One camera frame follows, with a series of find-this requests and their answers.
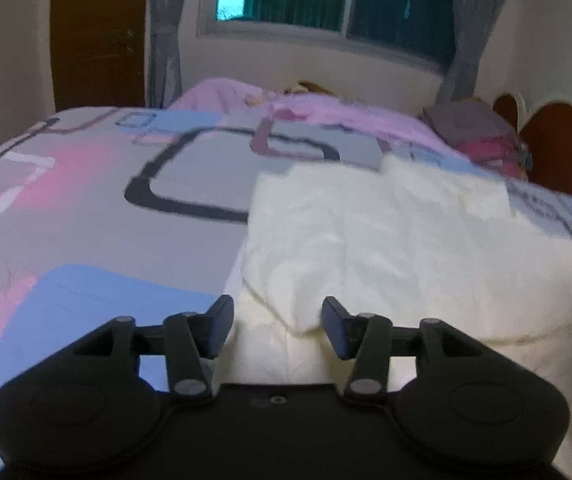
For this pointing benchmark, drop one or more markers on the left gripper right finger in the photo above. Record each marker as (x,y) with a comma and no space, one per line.
(365,340)

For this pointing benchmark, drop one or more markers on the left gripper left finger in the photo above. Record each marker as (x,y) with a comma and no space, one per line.
(191,341)

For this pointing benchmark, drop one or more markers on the cream white garment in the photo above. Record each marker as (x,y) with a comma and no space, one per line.
(408,241)

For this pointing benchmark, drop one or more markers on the stack of folded clothes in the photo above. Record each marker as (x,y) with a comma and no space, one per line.
(472,128)

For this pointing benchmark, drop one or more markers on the patterned grey blue bedsheet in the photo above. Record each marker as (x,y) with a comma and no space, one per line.
(75,253)

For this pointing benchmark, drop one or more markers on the pink floral blanket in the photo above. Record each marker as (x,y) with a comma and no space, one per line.
(229,96)

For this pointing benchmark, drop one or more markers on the yellow patterned pillow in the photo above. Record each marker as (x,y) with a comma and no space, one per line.
(305,86)

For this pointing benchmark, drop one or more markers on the red white headboard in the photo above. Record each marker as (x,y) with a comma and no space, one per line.
(546,129)

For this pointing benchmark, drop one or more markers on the white framed window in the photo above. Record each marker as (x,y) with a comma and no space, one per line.
(420,29)

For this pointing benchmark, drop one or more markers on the brown wooden door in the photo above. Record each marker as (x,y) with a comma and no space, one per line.
(97,52)

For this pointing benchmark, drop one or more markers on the left grey curtain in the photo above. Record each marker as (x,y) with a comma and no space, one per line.
(164,82)

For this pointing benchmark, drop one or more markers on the grey curtain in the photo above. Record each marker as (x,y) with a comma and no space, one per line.
(164,82)
(474,21)

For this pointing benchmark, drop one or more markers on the right grey curtain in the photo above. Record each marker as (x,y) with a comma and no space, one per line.
(474,21)

